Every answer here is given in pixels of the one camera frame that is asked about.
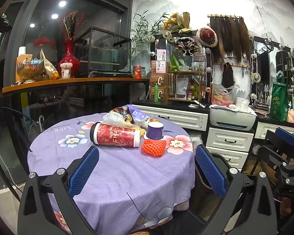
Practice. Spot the purple yogurt cup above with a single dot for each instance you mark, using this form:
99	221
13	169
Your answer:
154	131

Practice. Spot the dark hanging wig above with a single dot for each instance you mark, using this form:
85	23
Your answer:
227	77

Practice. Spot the wide white drawer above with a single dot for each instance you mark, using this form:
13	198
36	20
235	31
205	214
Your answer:
176	117

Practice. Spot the clear bag of red packets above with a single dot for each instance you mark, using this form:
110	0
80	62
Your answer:
223	96

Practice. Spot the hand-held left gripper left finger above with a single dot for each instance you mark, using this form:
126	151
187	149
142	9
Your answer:
84	169

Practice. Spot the tall white box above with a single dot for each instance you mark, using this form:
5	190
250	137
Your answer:
22	51

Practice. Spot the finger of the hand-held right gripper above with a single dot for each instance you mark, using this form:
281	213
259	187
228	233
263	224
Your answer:
269	156
285	135

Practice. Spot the colourful glass bowl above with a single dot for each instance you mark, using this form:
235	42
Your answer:
29	68

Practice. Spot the golden brown paper bag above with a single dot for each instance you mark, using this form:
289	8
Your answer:
50	69

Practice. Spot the row of hanging hairpieces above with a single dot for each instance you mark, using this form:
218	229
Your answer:
229	36

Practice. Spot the red tin can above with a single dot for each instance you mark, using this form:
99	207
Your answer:
137	72

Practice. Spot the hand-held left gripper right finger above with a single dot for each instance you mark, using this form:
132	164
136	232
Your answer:
209	170

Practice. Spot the red patterned paper cup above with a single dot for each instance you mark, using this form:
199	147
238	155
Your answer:
114	135

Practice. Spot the brown carton box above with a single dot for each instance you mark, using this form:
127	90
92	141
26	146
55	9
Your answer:
161	94
159	80

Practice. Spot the green tote bag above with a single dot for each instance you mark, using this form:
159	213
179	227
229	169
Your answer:
278	102

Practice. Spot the purple snack packet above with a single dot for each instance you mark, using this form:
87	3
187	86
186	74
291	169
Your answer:
136	111

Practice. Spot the red flower branches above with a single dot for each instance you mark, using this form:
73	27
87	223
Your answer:
71	22

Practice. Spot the wooden counter shelf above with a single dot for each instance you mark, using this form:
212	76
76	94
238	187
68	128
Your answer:
63	83

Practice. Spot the green bamboo plant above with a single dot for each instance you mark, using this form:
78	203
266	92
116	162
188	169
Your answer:
141	33

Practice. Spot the white desk drawer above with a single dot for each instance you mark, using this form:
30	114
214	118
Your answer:
262	129

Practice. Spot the white plastic bag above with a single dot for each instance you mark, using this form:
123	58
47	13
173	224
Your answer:
115	121

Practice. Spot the red embroidered hat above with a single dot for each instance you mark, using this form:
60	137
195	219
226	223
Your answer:
207	36

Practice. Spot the white printer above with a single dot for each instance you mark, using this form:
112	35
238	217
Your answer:
231	120

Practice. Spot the pink printed box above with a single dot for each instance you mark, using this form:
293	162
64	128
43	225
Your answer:
161	66

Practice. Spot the purple floral tablecloth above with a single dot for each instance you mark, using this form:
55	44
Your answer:
117	176

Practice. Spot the red ceramic vase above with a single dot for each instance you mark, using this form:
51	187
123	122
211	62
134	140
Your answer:
69	63

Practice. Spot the glass jar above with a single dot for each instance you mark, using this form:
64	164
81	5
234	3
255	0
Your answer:
143	73

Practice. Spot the pink doll figure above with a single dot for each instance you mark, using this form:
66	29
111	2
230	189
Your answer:
293	116

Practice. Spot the ornate costume headpiece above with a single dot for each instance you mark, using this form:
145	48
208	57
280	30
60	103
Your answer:
187	44

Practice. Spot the bamboo shelf rack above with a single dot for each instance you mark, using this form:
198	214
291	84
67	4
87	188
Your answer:
185	99

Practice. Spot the sunflower bouquet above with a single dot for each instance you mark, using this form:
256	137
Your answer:
174	22

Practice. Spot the orange foam fruit net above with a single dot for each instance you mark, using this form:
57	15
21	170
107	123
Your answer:
153	148

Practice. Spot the dark brown snack wrapper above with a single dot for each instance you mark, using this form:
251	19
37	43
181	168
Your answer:
122	113

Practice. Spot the white plastic container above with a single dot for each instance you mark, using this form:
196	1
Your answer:
242	104

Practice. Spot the white cabinet drawer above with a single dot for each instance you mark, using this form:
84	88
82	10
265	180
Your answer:
231	156
229	139

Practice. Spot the plastic bottle with orange label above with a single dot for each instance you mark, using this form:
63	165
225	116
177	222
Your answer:
150	121

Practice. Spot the black framed glass cage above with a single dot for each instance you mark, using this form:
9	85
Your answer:
103	53

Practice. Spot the dark brown trash bin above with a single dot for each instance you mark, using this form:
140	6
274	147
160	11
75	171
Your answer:
205	195

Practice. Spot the green spray bottle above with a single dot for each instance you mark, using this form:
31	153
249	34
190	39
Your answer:
156	94

